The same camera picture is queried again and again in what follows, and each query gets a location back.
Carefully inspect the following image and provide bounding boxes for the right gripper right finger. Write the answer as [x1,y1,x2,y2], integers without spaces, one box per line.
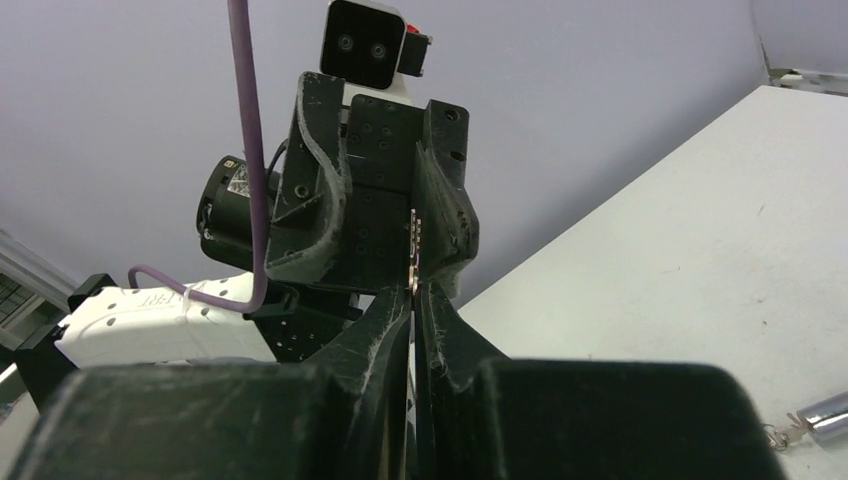
[415,284,784,479]

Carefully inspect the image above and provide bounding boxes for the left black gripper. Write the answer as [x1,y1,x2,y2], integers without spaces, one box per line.
[265,72,480,295]

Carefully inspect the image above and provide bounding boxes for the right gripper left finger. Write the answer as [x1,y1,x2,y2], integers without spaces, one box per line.
[10,289,410,479]

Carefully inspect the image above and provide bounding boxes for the red lock keys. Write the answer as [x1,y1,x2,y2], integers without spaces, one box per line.
[408,208,422,297]

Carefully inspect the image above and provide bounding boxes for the blue cable lock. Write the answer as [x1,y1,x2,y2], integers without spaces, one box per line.
[796,392,847,445]

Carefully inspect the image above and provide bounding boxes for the blue lock keys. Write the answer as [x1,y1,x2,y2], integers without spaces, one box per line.
[763,412,810,453]

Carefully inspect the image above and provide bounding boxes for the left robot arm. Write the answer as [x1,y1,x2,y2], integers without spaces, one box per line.
[15,72,479,408]

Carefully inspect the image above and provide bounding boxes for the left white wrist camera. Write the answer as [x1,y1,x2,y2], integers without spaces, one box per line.
[320,0,433,107]

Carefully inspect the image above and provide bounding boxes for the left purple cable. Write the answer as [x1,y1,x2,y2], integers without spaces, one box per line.
[127,0,272,315]

